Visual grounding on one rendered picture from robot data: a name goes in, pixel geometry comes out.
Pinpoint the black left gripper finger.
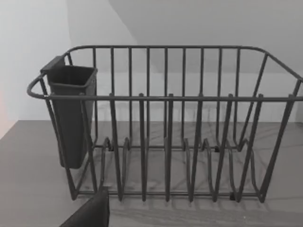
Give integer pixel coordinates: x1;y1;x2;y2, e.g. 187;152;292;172
58;186;111;227

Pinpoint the dark grey cutlery holder cup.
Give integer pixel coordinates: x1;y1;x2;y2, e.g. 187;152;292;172
40;55;98;169

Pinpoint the dark grey wire dish rack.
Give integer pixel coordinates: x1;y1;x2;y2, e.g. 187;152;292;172
27;44;303;203

